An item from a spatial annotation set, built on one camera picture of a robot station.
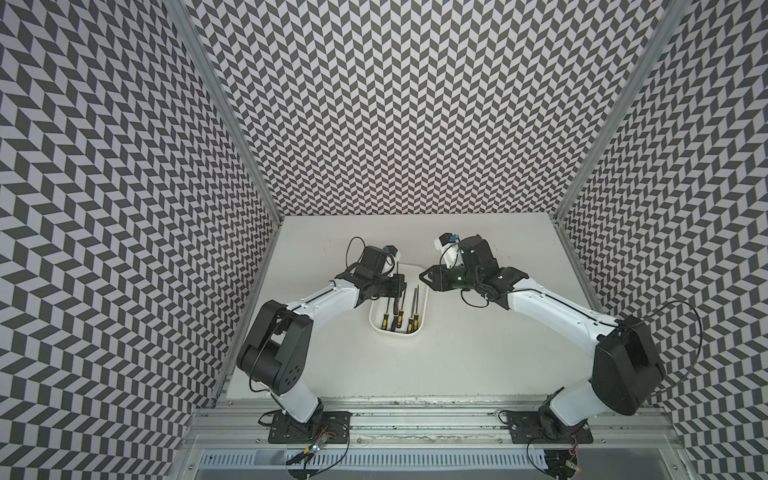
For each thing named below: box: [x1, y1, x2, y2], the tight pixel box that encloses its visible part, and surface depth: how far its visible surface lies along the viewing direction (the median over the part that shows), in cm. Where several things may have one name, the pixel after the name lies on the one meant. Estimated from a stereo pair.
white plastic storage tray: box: [368, 263, 429, 337], surface depth 91 cm
